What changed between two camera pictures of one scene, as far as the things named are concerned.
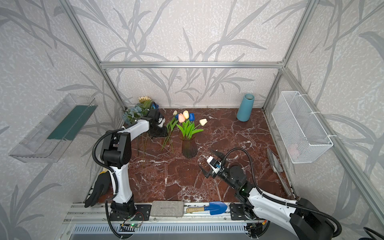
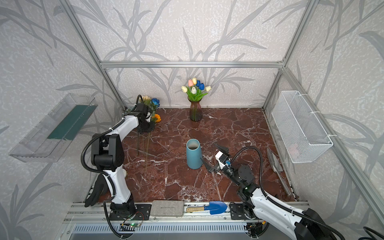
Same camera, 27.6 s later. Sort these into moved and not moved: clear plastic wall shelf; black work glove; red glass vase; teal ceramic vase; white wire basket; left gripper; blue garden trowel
Moved: red glass vase; left gripper; teal ceramic vase
Not moved: black work glove; blue garden trowel; clear plastic wall shelf; white wire basket
